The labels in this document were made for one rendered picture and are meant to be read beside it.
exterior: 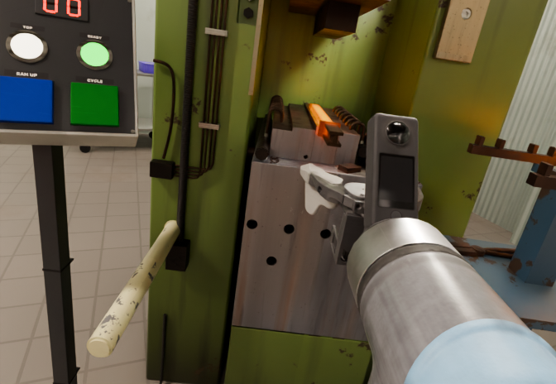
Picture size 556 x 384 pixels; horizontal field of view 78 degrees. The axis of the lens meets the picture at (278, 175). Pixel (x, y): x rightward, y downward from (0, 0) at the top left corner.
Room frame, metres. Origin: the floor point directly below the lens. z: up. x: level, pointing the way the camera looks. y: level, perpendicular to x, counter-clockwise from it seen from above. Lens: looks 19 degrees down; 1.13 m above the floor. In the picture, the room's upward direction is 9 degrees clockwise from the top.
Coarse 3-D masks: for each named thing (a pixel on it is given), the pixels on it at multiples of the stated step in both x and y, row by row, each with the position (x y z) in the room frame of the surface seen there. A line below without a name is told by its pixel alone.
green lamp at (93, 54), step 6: (84, 48) 0.64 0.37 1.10; (90, 48) 0.64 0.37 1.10; (96, 48) 0.64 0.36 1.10; (102, 48) 0.65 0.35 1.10; (84, 54) 0.63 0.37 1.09; (90, 54) 0.63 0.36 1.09; (96, 54) 0.64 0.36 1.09; (102, 54) 0.64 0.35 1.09; (84, 60) 0.63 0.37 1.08; (90, 60) 0.63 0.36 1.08; (96, 60) 0.63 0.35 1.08; (102, 60) 0.64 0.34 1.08
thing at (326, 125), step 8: (312, 104) 1.09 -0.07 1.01; (320, 112) 0.95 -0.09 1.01; (320, 120) 0.77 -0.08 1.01; (328, 120) 0.83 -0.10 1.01; (320, 128) 0.76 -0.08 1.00; (328, 128) 0.69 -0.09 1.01; (336, 128) 0.70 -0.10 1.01; (320, 136) 0.76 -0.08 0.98; (328, 136) 0.72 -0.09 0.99; (336, 136) 0.67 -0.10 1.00; (328, 144) 0.67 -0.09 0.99; (336, 144) 0.67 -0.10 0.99
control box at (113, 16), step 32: (0, 0) 0.61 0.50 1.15; (32, 0) 0.64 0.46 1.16; (64, 0) 0.66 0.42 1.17; (96, 0) 0.69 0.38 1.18; (128, 0) 0.72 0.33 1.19; (0, 32) 0.59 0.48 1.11; (32, 32) 0.61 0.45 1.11; (64, 32) 0.63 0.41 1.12; (96, 32) 0.66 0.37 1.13; (128, 32) 0.69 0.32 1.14; (0, 64) 0.56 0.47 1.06; (32, 64) 0.59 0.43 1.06; (64, 64) 0.61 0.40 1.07; (128, 64) 0.66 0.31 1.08; (64, 96) 0.58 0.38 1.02; (128, 96) 0.63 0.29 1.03; (0, 128) 0.52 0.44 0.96; (32, 128) 0.54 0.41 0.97; (64, 128) 0.56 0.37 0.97; (96, 128) 0.58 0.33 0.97; (128, 128) 0.61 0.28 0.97
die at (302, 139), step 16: (288, 112) 1.05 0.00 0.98; (304, 112) 1.03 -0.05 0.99; (272, 128) 0.77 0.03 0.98; (288, 128) 0.79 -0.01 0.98; (304, 128) 0.77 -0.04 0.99; (352, 128) 0.86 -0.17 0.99; (272, 144) 0.77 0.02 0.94; (288, 144) 0.77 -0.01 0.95; (304, 144) 0.77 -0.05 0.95; (320, 144) 0.77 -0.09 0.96; (352, 144) 0.78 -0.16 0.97; (304, 160) 0.77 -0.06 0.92; (320, 160) 0.77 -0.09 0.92; (336, 160) 0.78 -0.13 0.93; (352, 160) 0.78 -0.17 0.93
